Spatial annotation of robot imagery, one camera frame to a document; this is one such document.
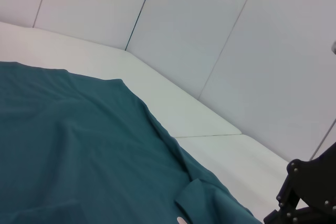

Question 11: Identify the teal t-shirt with FREE print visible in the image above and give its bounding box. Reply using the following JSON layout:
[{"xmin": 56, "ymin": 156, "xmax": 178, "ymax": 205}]
[{"xmin": 0, "ymin": 61, "xmax": 264, "ymax": 224}]

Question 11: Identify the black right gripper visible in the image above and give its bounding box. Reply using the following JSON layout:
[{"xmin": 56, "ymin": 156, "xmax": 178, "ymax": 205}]
[{"xmin": 262, "ymin": 142, "xmax": 336, "ymax": 224}]

